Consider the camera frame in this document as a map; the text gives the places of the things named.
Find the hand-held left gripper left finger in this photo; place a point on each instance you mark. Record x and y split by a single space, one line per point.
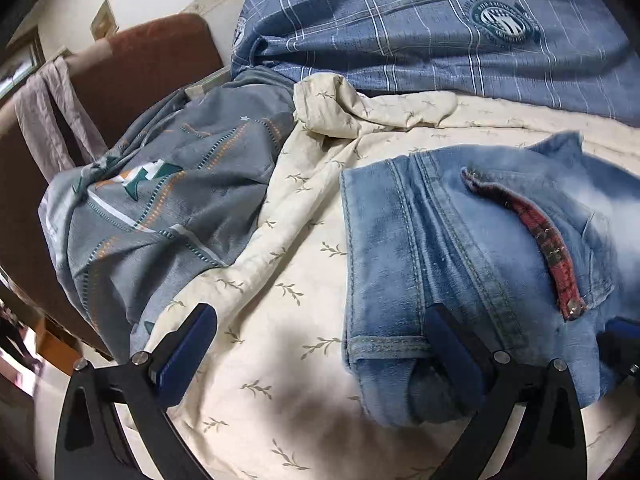
186 355

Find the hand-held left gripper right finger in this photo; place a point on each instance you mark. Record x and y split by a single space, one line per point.
450 347

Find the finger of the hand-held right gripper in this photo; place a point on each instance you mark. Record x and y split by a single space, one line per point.
624 342

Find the light blue denim pants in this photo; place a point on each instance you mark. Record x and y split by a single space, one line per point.
400 240

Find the cream leaf-print bed sheet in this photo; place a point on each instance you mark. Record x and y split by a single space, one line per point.
300 310

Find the orange wooden box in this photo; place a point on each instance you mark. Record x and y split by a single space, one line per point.
55 347

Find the grey patterned sweatshirt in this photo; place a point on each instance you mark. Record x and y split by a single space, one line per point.
175 200

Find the grey cloth on headboard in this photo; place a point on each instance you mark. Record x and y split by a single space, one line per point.
32 120

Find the brown headboard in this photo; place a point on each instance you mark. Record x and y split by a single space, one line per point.
150 60

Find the wooden glass-pane door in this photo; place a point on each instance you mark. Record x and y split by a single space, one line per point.
20 67

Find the small beige wall picture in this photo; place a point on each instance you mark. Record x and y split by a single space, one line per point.
104 17

